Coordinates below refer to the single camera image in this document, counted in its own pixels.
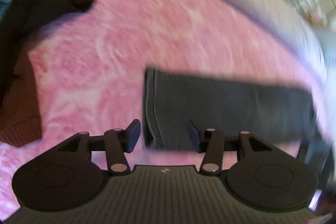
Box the brown knitted sweater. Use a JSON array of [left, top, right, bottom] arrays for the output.
[[1, 50, 42, 147]]

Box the dark grey garment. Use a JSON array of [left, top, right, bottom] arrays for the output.
[[143, 68, 320, 151]]

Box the pink floral blanket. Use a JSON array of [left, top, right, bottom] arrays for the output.
[[1, 0, 327, 219]]

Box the black garment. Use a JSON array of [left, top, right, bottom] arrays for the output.
[[1, 0, 95, 102]]

